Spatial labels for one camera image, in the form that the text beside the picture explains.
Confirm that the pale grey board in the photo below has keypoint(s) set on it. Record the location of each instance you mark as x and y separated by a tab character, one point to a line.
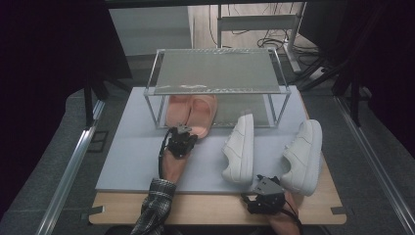
137	163

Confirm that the grey panel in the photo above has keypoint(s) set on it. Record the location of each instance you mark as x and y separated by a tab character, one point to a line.
150	31

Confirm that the aluminium floor rail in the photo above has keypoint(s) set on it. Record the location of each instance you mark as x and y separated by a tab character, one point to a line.
70	173
378	166

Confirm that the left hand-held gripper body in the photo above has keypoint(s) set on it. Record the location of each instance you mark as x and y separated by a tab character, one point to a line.
181	143

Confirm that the black tripod stand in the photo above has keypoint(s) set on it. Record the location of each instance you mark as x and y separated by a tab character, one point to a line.
339	78

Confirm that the pink slipper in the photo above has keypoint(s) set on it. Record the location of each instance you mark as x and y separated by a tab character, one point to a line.
177	109
204	112

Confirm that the white metal desk frame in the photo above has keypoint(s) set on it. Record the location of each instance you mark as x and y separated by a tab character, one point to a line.
257	23

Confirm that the dark curtain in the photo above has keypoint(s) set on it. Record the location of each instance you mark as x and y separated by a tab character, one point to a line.
391	65
49	65

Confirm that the white sneaker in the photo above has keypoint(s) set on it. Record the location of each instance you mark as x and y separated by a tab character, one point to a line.
301	160
239	153

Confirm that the metal two-tier shoe rack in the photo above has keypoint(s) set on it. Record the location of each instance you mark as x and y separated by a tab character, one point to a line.
215	70

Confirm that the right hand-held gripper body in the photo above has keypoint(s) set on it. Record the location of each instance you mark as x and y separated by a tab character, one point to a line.
269	197

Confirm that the person's right hand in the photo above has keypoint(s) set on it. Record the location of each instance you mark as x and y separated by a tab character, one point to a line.
284	225

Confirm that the person's left hand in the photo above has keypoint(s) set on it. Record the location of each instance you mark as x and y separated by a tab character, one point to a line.
173	163

